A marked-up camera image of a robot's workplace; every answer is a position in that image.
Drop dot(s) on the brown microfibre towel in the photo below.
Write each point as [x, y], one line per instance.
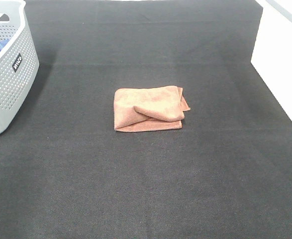
[138, 110]

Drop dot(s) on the grey perforated laundry basket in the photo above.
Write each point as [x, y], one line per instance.
[18, 60]

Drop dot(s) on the black table mat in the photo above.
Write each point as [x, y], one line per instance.
[65, 173]

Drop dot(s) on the white box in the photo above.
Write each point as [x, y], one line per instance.
[272, 53]

